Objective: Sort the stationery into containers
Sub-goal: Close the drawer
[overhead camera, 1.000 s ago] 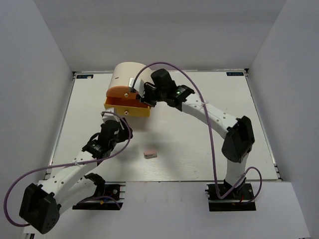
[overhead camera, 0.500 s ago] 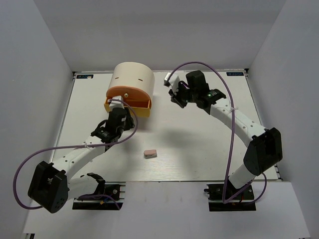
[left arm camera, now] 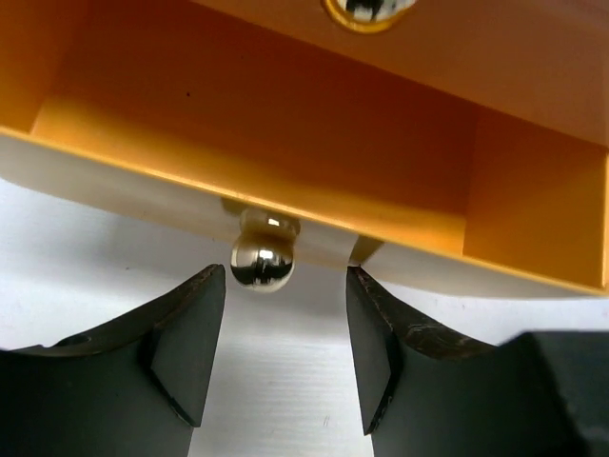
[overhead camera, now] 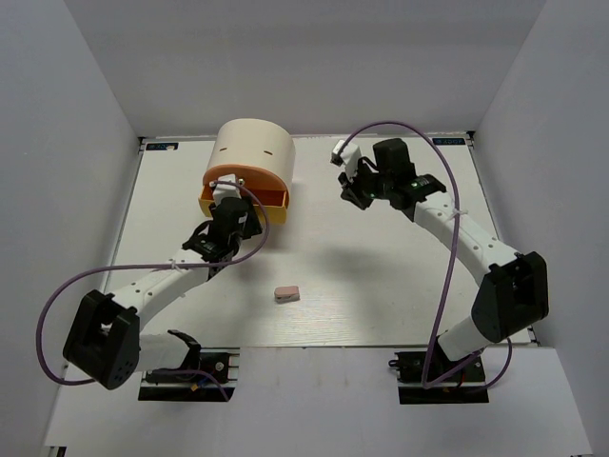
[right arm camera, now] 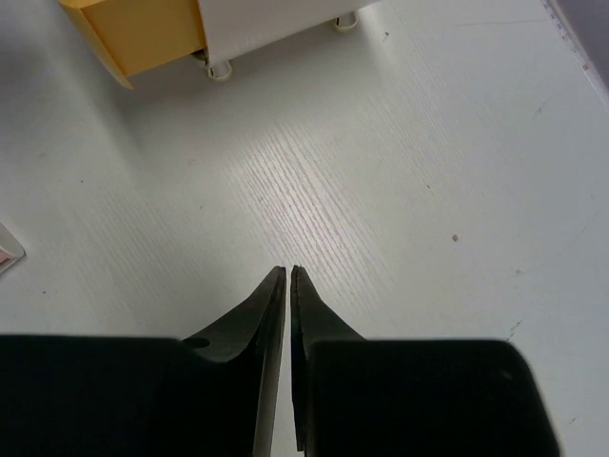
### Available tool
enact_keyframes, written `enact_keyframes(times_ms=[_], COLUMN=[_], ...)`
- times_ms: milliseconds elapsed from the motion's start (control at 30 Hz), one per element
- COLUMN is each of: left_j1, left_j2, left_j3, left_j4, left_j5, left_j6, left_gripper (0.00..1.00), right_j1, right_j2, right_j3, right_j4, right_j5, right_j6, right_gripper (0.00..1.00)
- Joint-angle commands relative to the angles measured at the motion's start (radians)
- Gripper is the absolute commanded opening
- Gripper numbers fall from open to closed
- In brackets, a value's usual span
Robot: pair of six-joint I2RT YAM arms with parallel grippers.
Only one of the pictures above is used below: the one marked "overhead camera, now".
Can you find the orange top drawer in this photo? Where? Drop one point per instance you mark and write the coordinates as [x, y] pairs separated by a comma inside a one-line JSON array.
[[254, 177]]

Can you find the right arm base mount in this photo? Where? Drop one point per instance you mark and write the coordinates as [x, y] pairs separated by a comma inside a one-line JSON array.
[[465, 386]]

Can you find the cream cylindrical drawer organizer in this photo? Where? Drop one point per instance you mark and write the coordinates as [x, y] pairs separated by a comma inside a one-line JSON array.
[[256, 143]]

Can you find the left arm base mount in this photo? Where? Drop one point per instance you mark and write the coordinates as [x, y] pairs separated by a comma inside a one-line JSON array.
[[214, 380]]

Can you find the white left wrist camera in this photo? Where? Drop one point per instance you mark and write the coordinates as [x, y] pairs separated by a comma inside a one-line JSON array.
[[225, 187]]

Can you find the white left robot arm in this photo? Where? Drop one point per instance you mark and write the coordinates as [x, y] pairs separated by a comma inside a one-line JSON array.
[[107, 339]]

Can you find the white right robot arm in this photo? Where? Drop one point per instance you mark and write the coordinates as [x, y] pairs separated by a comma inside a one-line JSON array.
[[513, 287]]

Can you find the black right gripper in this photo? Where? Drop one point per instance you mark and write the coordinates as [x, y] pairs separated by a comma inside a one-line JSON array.
[[351, 191]]

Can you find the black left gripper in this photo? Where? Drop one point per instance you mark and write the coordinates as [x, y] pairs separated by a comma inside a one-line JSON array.
[[252, 224]]

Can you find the pink correction tape dispenser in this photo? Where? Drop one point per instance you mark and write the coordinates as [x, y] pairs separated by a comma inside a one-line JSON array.
[[286, 294]]

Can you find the yellow drawer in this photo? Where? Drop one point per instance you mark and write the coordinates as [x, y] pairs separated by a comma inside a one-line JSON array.
[[275, 202]]

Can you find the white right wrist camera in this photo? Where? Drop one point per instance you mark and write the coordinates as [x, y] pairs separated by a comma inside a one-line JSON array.
[[347, 156]]

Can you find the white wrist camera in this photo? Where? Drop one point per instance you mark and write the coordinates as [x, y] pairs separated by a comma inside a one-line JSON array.
[[225, 187], [347, 156]]

